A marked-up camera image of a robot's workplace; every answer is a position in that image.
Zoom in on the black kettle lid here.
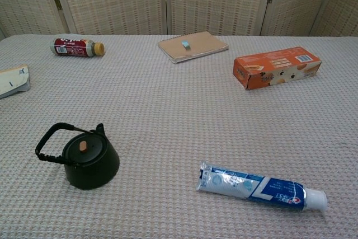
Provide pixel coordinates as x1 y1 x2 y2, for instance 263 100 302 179
63 137 109 164

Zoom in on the black kettle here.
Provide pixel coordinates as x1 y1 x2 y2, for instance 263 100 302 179
35 122 120 190

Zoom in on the beige woven tablecloth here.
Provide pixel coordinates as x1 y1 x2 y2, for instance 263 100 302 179
0 34 358 239

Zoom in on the brown spiral notebook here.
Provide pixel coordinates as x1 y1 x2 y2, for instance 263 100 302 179
157 31 229 64

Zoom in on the bamboo folding screen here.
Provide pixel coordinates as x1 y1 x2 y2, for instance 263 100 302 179
0 0 358 41

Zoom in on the orange biscuit box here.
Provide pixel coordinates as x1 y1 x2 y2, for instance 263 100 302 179
233 46 323 91

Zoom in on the blue white toothpaste tube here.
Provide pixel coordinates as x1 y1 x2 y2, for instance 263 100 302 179
195 160 328 213

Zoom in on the red coffee bottle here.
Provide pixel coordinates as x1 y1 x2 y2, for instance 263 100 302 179
50 38 106 58

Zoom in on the white paperback book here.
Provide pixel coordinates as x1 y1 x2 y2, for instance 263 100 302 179
0 64 31 100

